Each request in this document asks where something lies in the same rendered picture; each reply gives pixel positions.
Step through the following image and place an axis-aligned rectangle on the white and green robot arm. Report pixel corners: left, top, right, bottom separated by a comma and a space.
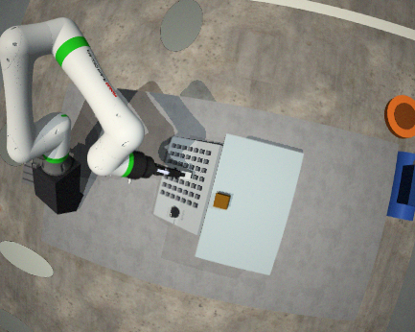
0, 17, 147, 183

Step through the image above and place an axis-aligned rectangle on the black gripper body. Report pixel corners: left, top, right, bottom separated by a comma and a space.
142, 155, 164, 178

